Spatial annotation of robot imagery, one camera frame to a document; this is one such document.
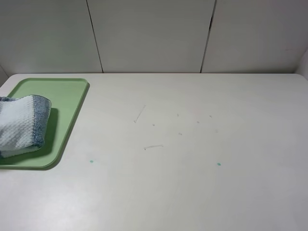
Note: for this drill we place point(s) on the green plastic tray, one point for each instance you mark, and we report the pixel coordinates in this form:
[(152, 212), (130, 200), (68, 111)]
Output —
[(66, 96)]

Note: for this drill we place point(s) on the blue white striped towel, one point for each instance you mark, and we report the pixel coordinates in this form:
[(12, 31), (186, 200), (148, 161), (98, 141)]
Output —
[(23, 124)]

